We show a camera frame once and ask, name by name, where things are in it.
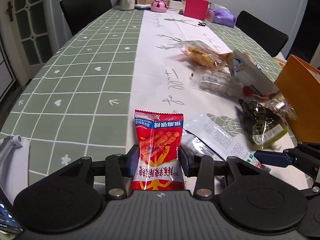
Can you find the red spicy snack packet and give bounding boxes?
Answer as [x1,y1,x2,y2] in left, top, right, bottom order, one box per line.
[131,110,185,191]

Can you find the black green snack packet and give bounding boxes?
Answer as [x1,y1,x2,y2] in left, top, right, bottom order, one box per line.
[239,99,289,150]

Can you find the white candy balls bag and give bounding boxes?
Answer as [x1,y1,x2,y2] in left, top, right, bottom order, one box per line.
[189,73,244,99]

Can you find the waffle cookies clear bag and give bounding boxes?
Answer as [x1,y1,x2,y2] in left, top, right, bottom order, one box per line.
[176,41,227,70]

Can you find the nut mix clear bag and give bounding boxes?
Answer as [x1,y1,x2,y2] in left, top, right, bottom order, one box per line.
[263,93,298,120]

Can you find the orange cardboard box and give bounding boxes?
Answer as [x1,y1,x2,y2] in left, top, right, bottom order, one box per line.
[275,55,320,143]

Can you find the green checked tablecloth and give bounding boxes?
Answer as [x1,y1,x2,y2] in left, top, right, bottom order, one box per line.
[0,4,296,188]

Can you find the white table runner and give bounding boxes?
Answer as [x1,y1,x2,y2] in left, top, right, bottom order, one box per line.
[126,10,280,151]

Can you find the black chair right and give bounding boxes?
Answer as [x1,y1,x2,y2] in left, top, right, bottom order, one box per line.
[235,10,289,57]

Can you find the black chair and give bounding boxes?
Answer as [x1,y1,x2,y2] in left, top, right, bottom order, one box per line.
[60,0,112,36]
[235,10,289,57]

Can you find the smartphone on stand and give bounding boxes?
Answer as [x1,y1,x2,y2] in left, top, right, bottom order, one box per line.
[0,189,23,235]

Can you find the purple tissue pack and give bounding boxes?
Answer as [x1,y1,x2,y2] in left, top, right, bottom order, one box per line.
[206,4,236,28]

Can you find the pink cube box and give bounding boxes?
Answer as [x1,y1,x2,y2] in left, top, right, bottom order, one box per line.
[184,0,209,21]

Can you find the glass panel door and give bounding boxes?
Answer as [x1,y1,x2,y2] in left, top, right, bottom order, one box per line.
[1,0,54,85]

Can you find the black chair left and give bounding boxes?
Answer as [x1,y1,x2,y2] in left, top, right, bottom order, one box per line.
[60,0,112,36]

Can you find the pink round container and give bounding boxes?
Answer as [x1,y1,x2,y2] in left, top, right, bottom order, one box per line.
[150,0,168,12]

